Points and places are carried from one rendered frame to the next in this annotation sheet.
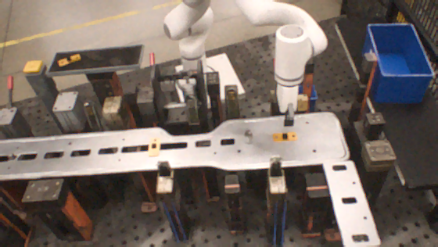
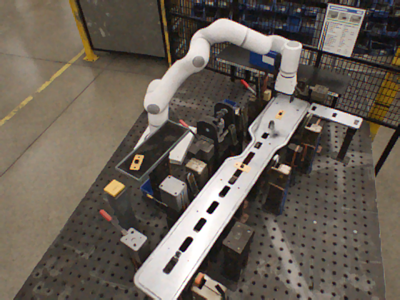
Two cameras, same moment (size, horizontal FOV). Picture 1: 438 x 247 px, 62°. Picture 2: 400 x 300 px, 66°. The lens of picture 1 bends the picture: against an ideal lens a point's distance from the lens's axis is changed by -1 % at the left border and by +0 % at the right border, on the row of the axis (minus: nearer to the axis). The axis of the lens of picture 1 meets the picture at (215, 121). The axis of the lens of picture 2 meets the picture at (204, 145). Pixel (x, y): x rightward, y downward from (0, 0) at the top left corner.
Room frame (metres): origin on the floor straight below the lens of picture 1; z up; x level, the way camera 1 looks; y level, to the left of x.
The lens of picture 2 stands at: (0.52, 1.17, 2.16)
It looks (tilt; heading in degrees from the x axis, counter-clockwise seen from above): 45 degrees down; 300
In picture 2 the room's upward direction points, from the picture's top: 3 degrees counter-clockwise
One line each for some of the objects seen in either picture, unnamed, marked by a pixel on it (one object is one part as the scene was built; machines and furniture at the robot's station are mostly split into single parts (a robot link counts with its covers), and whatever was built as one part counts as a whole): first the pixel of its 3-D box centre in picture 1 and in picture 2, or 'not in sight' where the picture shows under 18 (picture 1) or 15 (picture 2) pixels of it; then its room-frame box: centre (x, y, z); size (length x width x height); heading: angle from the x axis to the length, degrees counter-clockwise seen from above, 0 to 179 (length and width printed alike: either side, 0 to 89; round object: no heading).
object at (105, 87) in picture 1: (113, 102); (161, 180); (1.21, 0.43, 0.92); 0.10 x 0.08 x 0.45; 85
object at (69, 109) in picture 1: (84, 136); (176, 211); (1.05, 0.54, 0.90); 0.13 x 0.10 x 0.41; 175
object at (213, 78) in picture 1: (217, 116); not in sight; (1.05, -0.01, 0.91); 0.07 x 0.05 x 0.42; 175
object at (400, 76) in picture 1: (393, 62); (274, 56); (1.02, -0.69, 1.10); 0.30 x 0.17 x 0.13; 168
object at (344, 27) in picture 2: not in sight; (340, 30); (0.67, -0.78, 1.30); 0.23 x 0.02 x 0.31; 175
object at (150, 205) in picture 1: (142, 173); (233, 197); (0.86, 0.31, 0.84); 0.17 x 0.06 x 0.29; 175
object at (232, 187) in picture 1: (235, 206); (291, 166); (0.66, -0.03, 0.84); 0.11 x 0.08 x 0.29; 175
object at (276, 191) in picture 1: (274, 209); (306, 149); (0.62, -0.16, 0.87); 0.12 x 0.09 x 0.35; 175
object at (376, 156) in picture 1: (367, 181); (313, 112); (0.66, -0.50, 0.88); 0.08 x 0.08 x 0.36; 85
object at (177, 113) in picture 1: (186, 114); (216, 146); (1.05, 0.11, 0.94); 0.18 x 0.13 x 0.49; 85
